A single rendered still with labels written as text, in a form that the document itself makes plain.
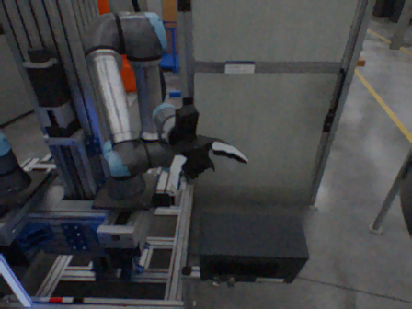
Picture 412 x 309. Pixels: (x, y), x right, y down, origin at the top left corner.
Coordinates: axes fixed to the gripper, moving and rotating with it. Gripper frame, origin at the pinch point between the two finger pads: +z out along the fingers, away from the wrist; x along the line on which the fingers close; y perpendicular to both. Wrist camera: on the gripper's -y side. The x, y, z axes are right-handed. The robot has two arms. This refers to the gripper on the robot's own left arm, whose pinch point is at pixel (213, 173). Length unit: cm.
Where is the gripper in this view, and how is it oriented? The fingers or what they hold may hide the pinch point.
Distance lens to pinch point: 49.6
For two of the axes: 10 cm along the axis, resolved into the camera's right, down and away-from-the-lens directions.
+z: 4.0, 5.0, -7.7
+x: -9.1, 3.3, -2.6
